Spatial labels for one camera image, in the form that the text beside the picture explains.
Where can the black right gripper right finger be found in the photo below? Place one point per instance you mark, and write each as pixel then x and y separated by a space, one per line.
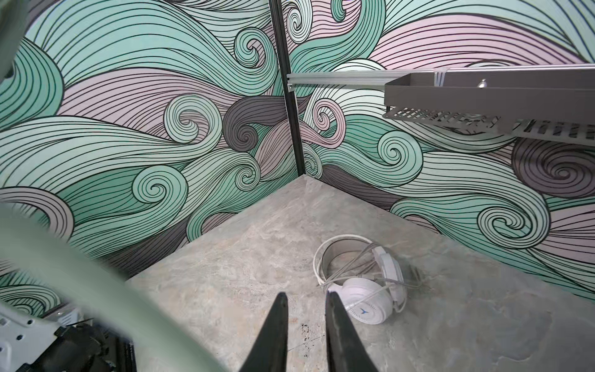
pixel 345 351

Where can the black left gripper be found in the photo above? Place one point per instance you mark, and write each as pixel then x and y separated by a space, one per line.
pixel 85 347

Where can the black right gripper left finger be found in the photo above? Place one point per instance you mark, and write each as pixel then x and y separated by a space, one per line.
pixel 270 349

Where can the white over-ear headphones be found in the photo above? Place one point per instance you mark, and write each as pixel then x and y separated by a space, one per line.
pixel 367 278

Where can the green over-ear headphones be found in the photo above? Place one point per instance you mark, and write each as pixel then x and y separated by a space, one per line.
pixel 89 284

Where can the black perforated metal tray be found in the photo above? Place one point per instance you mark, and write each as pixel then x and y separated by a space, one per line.
pixel 553 103

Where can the black corner frame post left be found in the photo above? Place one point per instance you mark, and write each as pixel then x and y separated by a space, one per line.
pixel 291 103

